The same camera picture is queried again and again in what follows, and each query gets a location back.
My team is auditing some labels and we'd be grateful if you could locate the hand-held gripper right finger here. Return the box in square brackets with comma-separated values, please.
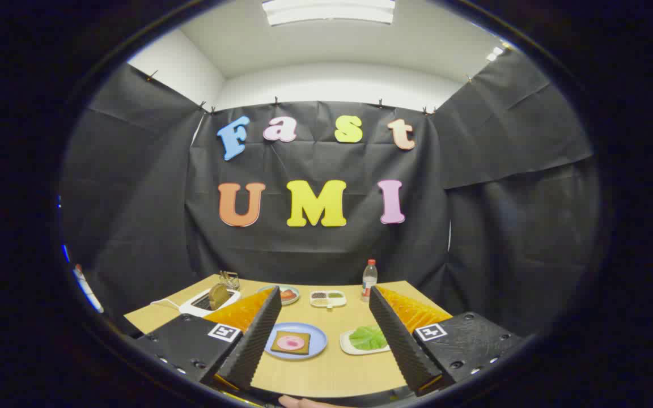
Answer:
[368, 285, 524, 397]

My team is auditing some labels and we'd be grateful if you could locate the clear plastic water bottle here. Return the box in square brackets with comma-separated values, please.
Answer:
[362, 260, 378, 303]

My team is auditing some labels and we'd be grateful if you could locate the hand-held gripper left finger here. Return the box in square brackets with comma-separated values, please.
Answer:
[134, 286, 283, 393]

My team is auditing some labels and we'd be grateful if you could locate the square toast slice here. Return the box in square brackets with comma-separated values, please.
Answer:
[270, 330, 311, 356]

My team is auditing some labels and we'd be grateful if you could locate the green lettuce leaf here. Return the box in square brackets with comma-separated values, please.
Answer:
[349, 325, 388, 351]

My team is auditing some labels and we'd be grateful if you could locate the brown bread slice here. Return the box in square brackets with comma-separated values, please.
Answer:
[209, 283, 230, 311]

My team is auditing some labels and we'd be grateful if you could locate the white divided dish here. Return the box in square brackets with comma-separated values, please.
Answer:
[310, 290, 347, 309]

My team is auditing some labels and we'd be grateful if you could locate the black backdrop cloth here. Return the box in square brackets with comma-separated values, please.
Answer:
[60, 51, 602, 341]

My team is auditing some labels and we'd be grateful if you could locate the white toaster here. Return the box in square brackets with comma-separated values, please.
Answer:
[179, 286, 242, 318]

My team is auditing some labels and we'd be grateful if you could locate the long ceiling light panel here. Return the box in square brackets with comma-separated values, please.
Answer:
[262, 0, 396, 26]

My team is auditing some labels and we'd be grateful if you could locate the pale green plate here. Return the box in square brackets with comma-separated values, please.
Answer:
[257, 284, 300, 306]

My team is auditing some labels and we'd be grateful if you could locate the blue plate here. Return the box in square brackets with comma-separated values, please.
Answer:
[264, 322, 328, 360]

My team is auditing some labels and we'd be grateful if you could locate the white square plate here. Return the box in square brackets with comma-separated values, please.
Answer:
[340, 328, 391, 356]

